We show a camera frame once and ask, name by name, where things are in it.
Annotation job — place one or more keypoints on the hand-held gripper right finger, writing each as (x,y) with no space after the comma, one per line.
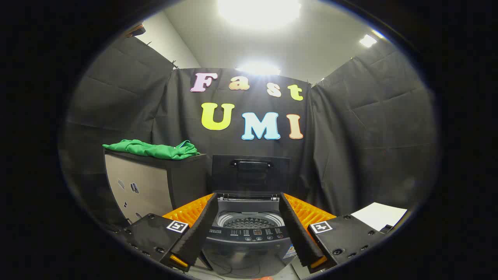
(297,233)

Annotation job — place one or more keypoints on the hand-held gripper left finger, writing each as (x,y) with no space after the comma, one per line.
(198,233)

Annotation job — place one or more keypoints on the grey washing machine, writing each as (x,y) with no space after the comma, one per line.
(249,252)

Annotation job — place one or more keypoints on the green polo shirt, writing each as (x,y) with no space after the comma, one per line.
(155,149)

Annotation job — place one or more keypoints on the grey cabinet with dark top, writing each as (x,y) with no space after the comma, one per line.
(140,182)

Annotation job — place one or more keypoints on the white sheet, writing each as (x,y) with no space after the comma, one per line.
(379,216)

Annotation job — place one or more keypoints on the black backdrop cloth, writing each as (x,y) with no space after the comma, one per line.
(350,136)

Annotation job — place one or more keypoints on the ceiling light behind cloth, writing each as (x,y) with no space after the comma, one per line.
(257,69)

